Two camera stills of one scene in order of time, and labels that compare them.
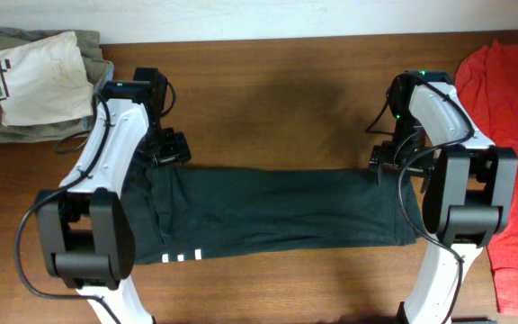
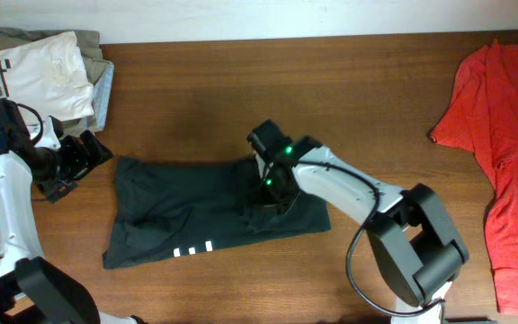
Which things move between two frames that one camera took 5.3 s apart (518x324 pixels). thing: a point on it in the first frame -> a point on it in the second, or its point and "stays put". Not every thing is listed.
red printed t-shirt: x=500 y=84 stays put
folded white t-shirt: x=40 y=81 stays put
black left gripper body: x=160 y=143 -> x=68 y=162
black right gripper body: x=408 y=138 -> x=273 y=189
